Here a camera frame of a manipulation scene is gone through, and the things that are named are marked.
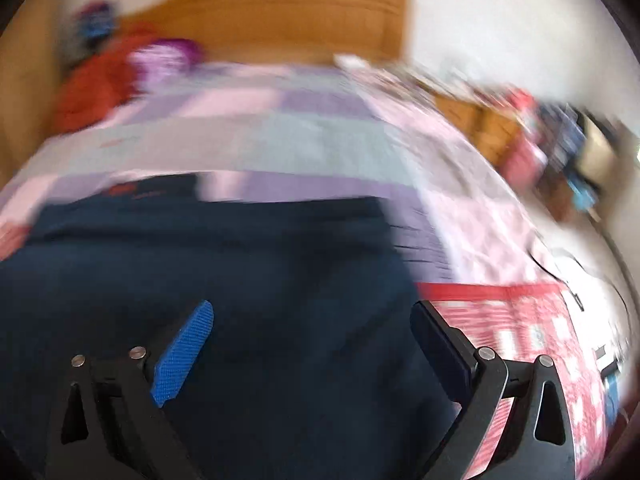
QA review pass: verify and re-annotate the colourful cloth pile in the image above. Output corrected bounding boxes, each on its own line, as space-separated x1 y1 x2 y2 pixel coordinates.
500 87 591 181

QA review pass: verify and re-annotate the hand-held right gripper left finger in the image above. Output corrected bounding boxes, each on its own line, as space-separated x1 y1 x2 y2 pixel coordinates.
45 300 216 480

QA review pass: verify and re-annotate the wooden nightstand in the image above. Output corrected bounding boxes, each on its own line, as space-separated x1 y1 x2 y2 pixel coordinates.
435 95 521 171

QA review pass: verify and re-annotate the thin black cable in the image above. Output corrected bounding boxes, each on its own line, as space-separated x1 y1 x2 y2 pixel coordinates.
530 250 631 321

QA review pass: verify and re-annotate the wooden headboard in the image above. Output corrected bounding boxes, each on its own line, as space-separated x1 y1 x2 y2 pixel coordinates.
117 0 413 68

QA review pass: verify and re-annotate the navy blue padded jacket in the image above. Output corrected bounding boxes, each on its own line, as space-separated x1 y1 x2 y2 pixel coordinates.
0 172 461 480

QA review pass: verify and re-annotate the orange-red padded jacket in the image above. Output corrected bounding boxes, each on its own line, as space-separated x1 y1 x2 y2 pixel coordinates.
54 22 156 133

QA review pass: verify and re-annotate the blue bag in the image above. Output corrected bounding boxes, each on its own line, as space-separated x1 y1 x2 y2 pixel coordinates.
72 2 118 43

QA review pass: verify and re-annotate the purple checked bed quilt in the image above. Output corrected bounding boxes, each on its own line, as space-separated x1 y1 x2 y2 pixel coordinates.
0 57 571 291

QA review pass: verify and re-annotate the purple floral pillow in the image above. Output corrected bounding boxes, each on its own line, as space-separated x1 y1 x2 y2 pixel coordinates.
131 37 203 86

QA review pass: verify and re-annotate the red patterned mat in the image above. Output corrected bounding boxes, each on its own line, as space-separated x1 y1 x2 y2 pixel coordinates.
417 282 608 480

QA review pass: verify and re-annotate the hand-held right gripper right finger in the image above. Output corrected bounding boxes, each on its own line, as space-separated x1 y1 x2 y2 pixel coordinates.
410 300 576 480

